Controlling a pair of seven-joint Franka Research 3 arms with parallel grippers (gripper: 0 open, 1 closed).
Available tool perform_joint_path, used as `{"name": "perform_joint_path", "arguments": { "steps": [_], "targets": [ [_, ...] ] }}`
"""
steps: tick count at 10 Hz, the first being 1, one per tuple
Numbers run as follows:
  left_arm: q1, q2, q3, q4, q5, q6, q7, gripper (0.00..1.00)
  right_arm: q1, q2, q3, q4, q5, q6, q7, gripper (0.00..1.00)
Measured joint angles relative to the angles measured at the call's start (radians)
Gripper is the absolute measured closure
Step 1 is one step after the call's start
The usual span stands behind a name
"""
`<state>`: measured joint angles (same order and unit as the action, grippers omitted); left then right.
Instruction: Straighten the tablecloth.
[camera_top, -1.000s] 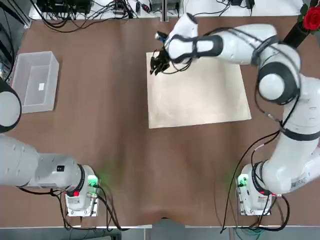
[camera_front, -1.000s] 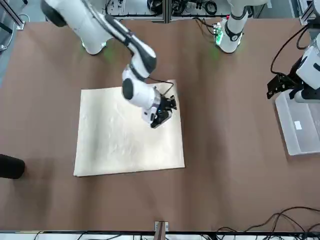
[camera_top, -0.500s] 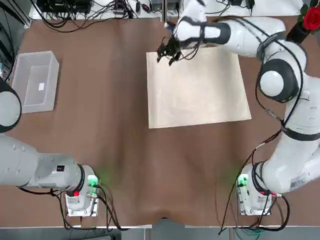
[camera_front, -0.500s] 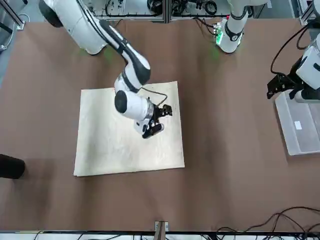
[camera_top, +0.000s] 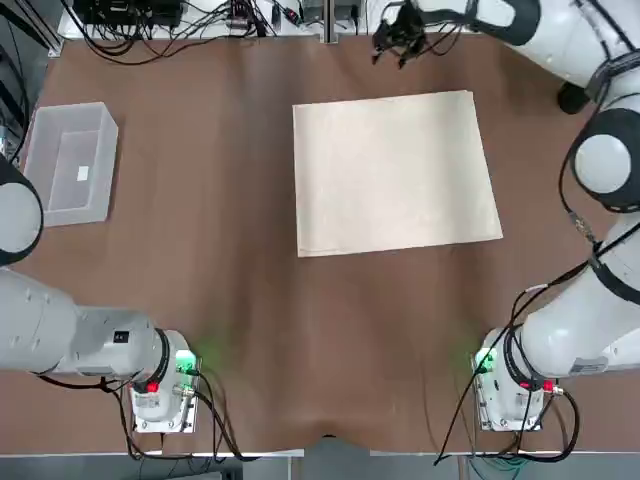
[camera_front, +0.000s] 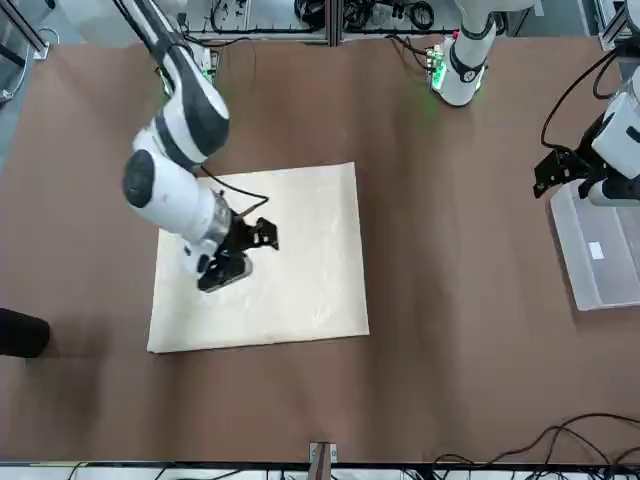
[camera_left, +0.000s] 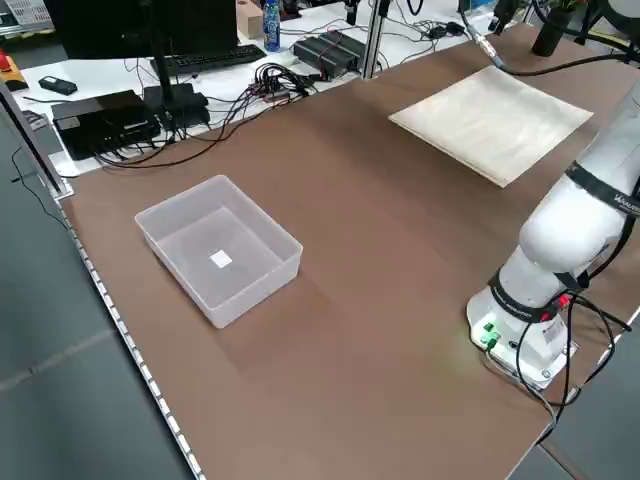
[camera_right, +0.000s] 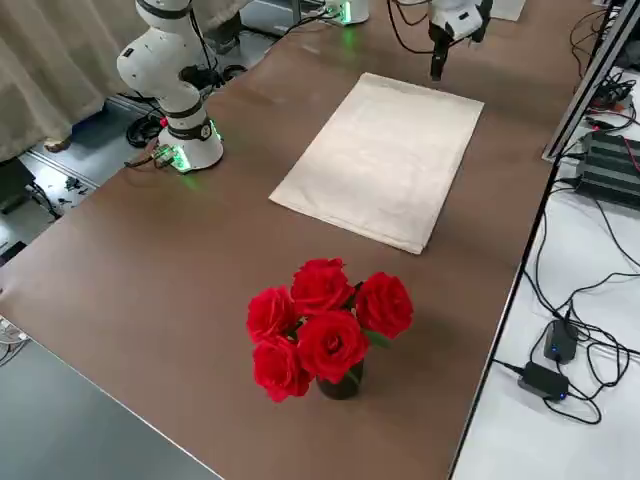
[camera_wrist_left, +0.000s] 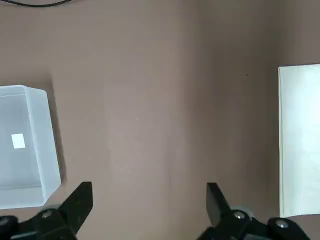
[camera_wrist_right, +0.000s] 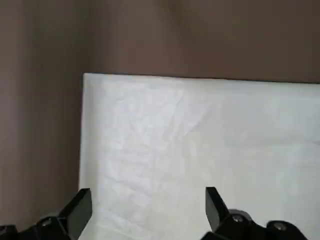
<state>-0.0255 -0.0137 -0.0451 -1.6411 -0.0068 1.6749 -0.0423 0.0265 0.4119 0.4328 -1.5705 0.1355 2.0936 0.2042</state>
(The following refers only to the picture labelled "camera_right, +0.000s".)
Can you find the black floor box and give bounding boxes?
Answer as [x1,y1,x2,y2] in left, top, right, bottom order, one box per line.
[0,158,32,215]

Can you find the dark glass vase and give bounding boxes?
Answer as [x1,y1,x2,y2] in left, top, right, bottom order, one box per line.
[315,357,365,401]

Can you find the beige curtain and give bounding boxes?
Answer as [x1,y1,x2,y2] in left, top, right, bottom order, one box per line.
[0,0,126,164]

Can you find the black cable with silver connector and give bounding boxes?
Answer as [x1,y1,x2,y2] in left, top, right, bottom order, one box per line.
[387,0,434,55]

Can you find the black desk cable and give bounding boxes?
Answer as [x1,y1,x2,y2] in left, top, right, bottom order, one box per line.
[549,272,640,426]
[532,177,584,324]

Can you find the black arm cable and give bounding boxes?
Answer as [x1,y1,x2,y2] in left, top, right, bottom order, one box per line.
[184,0,224,91]

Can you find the red artificial rose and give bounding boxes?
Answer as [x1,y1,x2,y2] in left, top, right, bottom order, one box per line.
[296,309,370,385]
[252,335,315,404]
[354,271,415,341]
[290,257,355,317]
[246,285,297,345]

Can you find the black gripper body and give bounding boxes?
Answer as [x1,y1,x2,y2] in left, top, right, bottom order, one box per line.
[472,0,495,45]

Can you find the tangled cable bundle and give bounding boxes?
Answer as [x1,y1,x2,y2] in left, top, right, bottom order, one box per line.
[583,67,640,132]

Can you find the white desk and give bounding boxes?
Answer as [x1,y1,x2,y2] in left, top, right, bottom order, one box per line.
[448,59,640,480]

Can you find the translucent plastic box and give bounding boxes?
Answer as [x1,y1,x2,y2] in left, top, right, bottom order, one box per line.
[487,0,528,22]

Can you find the beige tablecloth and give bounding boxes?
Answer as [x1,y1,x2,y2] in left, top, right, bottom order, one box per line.
[268,71,486,255]

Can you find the black adapter with blue light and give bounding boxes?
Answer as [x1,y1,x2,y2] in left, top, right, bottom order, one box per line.
[542,317,581,364]

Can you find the black cable coil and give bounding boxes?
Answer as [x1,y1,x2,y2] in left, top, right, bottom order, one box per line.
[125,110,167,150]

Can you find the black ribbed power supply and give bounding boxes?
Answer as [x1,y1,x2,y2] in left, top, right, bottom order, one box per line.
[574,128,640,207]

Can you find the black flat power adapter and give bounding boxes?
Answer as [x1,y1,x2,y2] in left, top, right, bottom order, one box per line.
[516,360,572,403]

